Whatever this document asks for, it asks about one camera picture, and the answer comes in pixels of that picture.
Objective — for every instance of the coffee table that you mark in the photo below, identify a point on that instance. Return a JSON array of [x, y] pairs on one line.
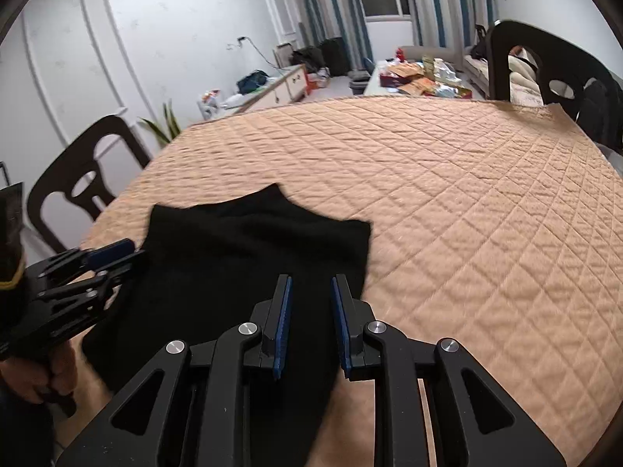
[[375, 85]]

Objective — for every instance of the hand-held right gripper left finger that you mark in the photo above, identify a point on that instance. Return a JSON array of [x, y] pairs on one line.
[[281, 331]]

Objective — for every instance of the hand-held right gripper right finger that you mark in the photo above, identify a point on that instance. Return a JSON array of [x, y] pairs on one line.
[[341, 331]]

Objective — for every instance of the green potted plant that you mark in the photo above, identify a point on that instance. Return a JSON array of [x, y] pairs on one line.
[[163, 126]]

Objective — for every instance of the striped blue grey curtain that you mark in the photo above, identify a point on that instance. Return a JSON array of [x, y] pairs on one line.
[[336, 5], [438, 0]]

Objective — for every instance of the black pants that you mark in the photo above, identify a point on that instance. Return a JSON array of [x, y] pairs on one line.
[[219, 253]]

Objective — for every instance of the grey trash bin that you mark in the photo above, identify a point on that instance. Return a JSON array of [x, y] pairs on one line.
[[358, 85]]

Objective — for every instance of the pile of snack packets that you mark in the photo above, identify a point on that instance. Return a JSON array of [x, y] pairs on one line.
[[428, 78]]

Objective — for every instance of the white low cabinet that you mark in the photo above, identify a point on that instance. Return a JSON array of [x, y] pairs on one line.
[[282, 87]]

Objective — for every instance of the dark bag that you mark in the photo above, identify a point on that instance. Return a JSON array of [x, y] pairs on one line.
[[253, 81]]

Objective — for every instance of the beige quilted blanket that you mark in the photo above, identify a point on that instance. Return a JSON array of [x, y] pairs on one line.
[[462, 204]]

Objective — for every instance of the white plastic bag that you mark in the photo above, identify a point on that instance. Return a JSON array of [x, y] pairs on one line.
[[210, 102]]

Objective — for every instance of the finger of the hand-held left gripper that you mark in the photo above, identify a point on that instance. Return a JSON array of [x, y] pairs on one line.
[[109, 253], [97, 284]]

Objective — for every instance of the dark suitcase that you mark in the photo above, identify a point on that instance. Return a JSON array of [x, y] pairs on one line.
[[333, 56]]

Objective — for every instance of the dark wooden chair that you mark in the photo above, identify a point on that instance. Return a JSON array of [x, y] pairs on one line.
[[499, 58], [53, 180]]

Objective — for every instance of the person's left hand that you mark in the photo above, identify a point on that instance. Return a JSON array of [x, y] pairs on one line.
[[34, 374]]

